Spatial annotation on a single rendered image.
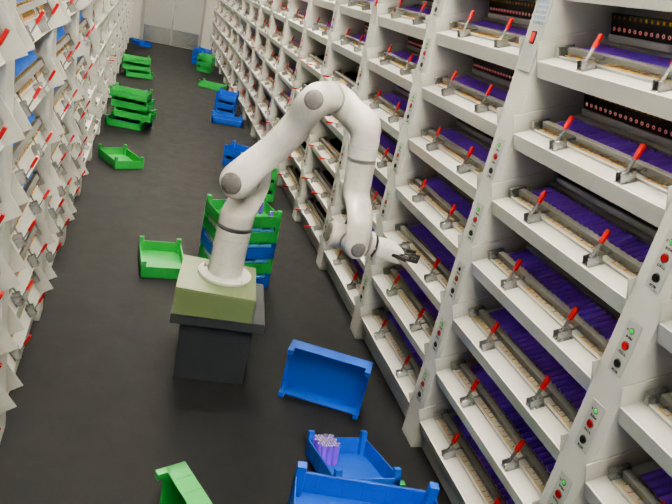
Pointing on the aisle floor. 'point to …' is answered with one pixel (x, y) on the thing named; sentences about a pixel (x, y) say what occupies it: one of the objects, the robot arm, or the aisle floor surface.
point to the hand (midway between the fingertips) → (411, 256)
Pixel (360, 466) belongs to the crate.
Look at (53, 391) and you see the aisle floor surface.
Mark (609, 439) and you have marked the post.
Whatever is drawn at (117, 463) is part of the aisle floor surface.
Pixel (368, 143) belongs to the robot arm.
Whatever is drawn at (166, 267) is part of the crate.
